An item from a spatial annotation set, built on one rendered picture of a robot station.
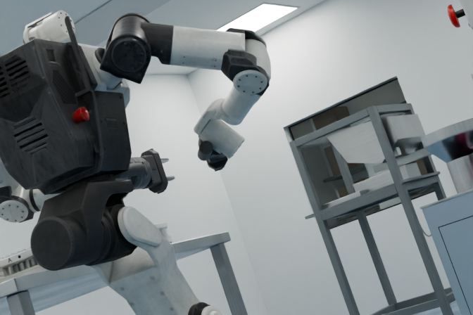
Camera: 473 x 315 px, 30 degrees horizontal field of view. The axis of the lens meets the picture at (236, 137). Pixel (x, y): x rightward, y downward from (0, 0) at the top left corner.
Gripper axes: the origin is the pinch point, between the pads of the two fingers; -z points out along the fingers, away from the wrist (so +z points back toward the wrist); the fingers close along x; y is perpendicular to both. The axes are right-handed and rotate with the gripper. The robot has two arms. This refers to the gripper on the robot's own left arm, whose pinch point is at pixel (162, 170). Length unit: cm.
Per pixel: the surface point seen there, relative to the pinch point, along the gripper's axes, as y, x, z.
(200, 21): -231, -185, -427
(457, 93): -79, -57, -540
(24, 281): -12, 20, 50
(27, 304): -15, 26, 49
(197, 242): -20.9, 20.1, -33.9
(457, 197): -15, 31, -265
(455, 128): -8, -6, -281
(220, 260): -26, 28, -50
